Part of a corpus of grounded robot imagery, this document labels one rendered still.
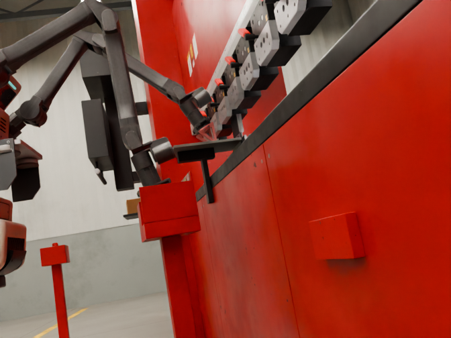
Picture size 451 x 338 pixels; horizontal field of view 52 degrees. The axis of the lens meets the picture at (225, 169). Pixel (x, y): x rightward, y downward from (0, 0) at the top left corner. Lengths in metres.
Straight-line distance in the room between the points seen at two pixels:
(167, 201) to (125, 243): 7.40
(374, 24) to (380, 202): 0.24
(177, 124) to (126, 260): 6.18
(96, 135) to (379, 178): 2.33
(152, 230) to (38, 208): 7.77
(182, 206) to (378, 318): 0.76
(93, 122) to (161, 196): 1.58
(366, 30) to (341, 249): 0.33
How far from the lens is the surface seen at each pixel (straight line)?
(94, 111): 2.89
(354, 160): 0.73
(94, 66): 3.02
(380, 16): 0.65
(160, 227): 1.34
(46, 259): 3.35
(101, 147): 2.83
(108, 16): 1.52
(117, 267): 8.76
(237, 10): 1.63
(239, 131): 1.83
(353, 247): 0.74
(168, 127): 2.73
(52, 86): 1.96
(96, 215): 8.83
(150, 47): 2.90
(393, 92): 0.63
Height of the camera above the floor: 0.60
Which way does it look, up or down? 9 degrees up
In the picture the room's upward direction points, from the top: 10 degrees counter-clockwise
